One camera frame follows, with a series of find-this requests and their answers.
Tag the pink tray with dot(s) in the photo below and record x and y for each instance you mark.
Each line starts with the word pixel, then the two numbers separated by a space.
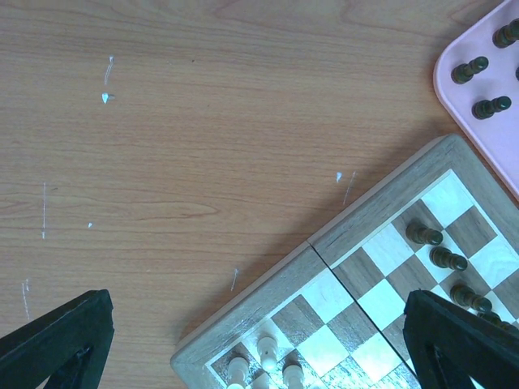
pixel 496 137

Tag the dark knight chess piece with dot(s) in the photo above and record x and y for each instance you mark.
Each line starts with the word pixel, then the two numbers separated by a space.
pixel 506 35

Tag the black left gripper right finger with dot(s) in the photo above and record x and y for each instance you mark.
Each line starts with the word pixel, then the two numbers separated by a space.
pixel 452 348

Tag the wooden chessboard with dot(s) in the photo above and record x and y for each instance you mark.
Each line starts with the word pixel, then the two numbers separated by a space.
pixel 336 303

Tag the white chess piece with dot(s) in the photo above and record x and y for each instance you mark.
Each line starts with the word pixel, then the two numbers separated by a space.
pixel 267 350
pixel 293 377
pixel 238 370

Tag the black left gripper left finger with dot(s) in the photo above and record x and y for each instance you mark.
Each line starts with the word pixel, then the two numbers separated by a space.
pixel 65 348

